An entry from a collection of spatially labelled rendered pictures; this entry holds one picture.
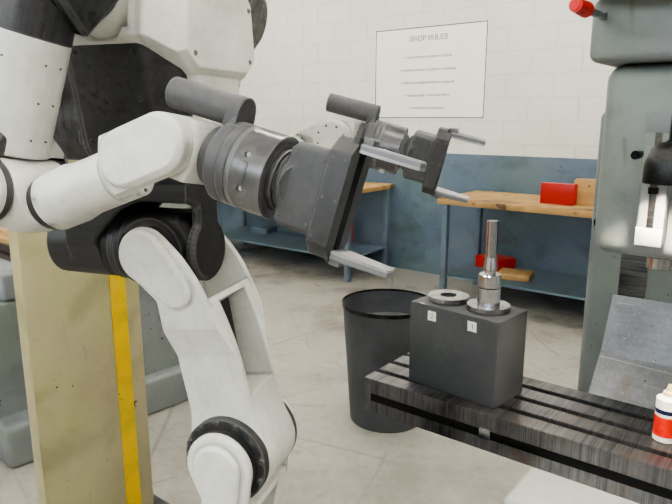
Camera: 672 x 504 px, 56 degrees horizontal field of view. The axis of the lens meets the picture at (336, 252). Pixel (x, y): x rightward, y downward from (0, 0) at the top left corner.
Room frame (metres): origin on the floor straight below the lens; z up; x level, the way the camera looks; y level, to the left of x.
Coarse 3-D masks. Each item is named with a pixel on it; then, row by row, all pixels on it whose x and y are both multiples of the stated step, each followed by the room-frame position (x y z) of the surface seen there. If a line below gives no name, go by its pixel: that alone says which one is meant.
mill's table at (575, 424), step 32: (384, 384) 1.31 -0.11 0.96; (416, 384) 1.30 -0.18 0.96; (544, 384) 1.30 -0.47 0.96; (416, 416) 1.26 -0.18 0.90; (448, 416) 1.21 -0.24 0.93; (480, 416) 1.17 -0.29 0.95; (512, 416) 1.15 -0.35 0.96; (544, 416) 1.15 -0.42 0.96; (576, 416) 1.15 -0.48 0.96; (608, 416) 1.15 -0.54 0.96; (640, 416) 1.16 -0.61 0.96; (480, 448) 1.17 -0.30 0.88; (512, 448) 1.12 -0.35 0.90; (544, 448) 1.09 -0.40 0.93; (576, 448) 1.05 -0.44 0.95; (608, 448) 1.03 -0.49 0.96; (640, 448) 1.04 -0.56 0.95; (576, 480) 1.05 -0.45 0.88; (608, 480) 1.01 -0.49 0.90; (640, 480) 0.98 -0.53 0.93
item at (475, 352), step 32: (416, 320) 1.32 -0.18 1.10; (448, 320) 1.26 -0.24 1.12; (480, 320) 1.21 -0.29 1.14; (512, 320) 1.22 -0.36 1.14; (416, 352) 1.32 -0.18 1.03; (448, 352) 1.26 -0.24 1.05; (480, 352) 1.20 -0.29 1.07; (512, 352) 1.22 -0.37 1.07; (448, 384) 1.26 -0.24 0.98; (480, 384) 1.20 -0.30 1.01; (512, 384) 1.23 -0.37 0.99
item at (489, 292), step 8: (480, 280) 1.25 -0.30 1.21; (480, 288) 1.25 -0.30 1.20; (488, 288) 1.24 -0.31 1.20; (496, 288) 1.24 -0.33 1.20; (480, 296) 1.25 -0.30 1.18; (488, 296) 1.24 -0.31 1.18; (496, 296) 1.24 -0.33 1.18; (480, 304) 1.25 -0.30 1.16; (488, 304) 1.24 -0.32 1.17; (496, 304) 1.24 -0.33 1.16
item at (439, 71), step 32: (384, 32) 6.49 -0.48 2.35; (416, 32) 6.26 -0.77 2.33; (448, 32) 6.05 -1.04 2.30; (480, 32) 5.86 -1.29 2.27; (384, 64) 6.48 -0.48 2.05; (416, 64) 6.26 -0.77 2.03; (448, 64) 6.05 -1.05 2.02; (480, 64) 5.85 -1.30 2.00; (384, 96) 6.48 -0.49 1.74; (416, 96) 6.25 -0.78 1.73; (448, 96) 6.04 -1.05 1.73; (480, 96) 5.84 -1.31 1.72
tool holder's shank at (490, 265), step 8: (488, 224) 1.26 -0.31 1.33; (496, 224) 1.25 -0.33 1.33; (488, 232) 1.26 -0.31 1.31; (496, 232) 1.25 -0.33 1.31; (488, 240) 1.25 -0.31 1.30; (496, 240) 1.25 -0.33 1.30; (488, 248) 1.25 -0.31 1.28; (496, 248) 1.26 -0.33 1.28; (488, 256) 1.25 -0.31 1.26; (496, 256) 1.25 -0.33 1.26; (488, 264) 1.25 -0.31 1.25; (496, 264) 1.25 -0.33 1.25; (488, 272) 1.25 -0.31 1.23
